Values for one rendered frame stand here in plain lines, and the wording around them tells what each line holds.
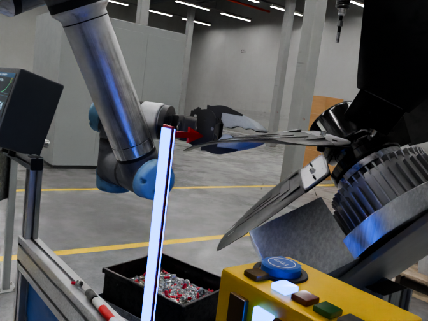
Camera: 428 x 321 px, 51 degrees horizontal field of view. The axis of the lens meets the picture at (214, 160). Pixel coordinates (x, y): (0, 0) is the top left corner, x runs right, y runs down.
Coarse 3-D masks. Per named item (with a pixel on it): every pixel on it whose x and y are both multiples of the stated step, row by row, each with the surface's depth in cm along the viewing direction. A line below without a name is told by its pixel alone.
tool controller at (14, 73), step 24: (0, 72) 116; (24, 72) 104; (0, 96) 109; (24, 96) 105; (48, 96) 109; (0, 120) 104; (24, 120) 106; (48, 120) 110; (0, 144) 104; (24, 144) 107; (48, 144) 114
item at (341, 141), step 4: (308, 132) 88; (312, 132) 89; (316, 132) 89; (324, 136) 86; (328, 136) 87; (332, 136) 87; (336, 136) 87; (328, 140) 83; (340, 140) 84; (344, 140) 85; (336, 144) 81; (340, 144) 82; (344, 144) 83
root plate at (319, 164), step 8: (312, 160) 99; (320, 160) 96; (304, 168) 99; (320, 168) 94; (328, 168) 92; (304, 176) 97; (312, 176) 94; (320, 176) 91; (304, 184) 94; (312, 184) 92
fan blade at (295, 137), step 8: (240, 136) 78; (248, 136) 76; (256, 136) 75; (264, 136) 76; (272, 136) 77; (280, 136) 78; (288, 136) 78; (296, 136) 79; (304, 136) 80; (312, 136) 82; (320, 136) 81; (200, 144) 73; (208, 144) 72; (288, 144) 68; (296, 144) 69; (304, 144) 72; (312, 144) 74; (320, 144) 76; (328, 144) 78
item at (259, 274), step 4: (252, 268) 44; (256, 268) 44; (244, 272) 43; (248, 272) 43; (252, 272) 43; (256, 272) 43; (260, 272) 43; (264, 272) 43; (248, 276) 43; (252, 276) 42; (256, 276) 42; (260, 276) 42; (264, 276) 43; (268, 276) 43; (256, 280) 42; (260, 280) 42
